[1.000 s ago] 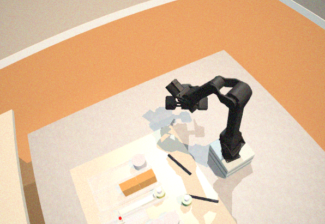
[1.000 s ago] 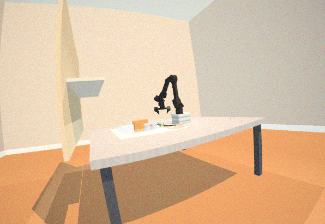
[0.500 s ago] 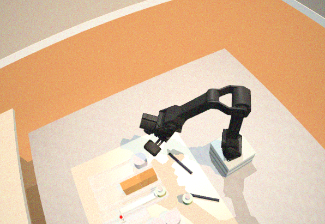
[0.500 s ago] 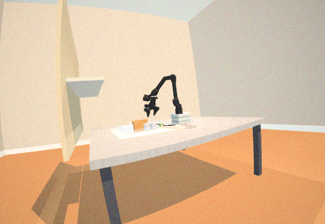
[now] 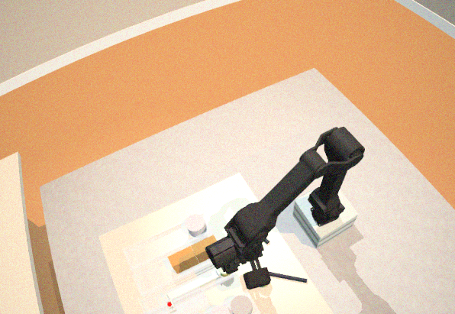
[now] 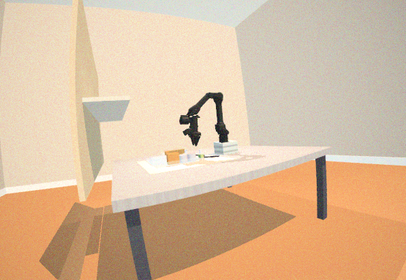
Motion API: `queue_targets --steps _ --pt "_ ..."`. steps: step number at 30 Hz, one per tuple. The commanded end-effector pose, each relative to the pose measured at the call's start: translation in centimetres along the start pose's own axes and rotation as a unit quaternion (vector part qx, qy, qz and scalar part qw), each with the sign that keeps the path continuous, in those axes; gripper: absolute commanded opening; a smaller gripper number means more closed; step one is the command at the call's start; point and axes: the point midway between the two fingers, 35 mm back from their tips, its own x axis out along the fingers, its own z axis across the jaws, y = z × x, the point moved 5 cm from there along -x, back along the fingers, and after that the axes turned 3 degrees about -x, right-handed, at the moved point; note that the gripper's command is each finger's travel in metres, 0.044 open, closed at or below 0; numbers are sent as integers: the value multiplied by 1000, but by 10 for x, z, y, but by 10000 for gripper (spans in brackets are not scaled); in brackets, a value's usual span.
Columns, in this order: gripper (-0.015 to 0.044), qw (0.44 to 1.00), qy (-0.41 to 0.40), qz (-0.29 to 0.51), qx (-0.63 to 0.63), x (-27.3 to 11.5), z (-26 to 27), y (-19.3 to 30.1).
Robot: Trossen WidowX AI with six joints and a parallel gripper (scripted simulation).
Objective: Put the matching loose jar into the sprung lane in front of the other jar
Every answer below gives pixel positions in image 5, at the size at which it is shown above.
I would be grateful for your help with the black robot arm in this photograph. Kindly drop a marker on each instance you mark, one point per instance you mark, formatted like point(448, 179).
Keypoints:
point(257, 219)

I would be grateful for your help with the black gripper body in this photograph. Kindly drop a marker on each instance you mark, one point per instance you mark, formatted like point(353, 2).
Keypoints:
point(257, 277)

